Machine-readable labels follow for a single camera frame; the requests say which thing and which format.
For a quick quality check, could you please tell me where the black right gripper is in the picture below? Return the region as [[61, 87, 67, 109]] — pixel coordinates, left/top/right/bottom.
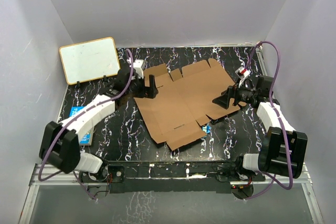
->
[[213, 78, 258, 109]]

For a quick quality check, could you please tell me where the brown cardboard box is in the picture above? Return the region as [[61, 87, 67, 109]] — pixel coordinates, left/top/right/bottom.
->
[[135, 58, 240, 150]]

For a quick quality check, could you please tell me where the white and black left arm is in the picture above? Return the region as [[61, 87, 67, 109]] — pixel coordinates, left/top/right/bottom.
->
[[39, 67, 158, 182]]

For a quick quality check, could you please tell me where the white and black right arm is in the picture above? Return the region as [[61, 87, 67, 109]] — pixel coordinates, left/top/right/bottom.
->
[[213, 76, 308, 181]]

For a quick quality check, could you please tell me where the small blue toy car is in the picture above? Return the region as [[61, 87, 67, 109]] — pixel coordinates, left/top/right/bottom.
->
[[201, 125, 212, 134]]

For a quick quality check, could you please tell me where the small orange-framed whiteboard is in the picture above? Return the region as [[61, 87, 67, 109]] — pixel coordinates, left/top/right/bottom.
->
[[59, 37, 121, 85]]

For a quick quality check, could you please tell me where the blue treehouse book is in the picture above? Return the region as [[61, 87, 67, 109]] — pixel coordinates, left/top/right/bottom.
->
[[69, 106, 94, 146]]

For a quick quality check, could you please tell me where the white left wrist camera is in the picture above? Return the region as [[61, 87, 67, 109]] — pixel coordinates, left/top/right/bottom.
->
[[133, 59, 145, 79]]

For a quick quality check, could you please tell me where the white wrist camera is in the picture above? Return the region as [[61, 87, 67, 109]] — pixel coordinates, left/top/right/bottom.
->
[[235, 66, 250, 87], [133, 59, 145, 79]]

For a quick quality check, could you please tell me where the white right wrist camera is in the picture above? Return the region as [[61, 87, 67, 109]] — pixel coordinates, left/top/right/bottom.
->
[[235, 66, 250, 87]]

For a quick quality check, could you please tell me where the black mounting base bracket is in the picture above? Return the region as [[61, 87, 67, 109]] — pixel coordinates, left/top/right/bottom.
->
[[79, 161, 265, 198]]

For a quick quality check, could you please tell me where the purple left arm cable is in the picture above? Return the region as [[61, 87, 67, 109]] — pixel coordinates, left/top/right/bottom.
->
[[38, 49, 134, 204]]

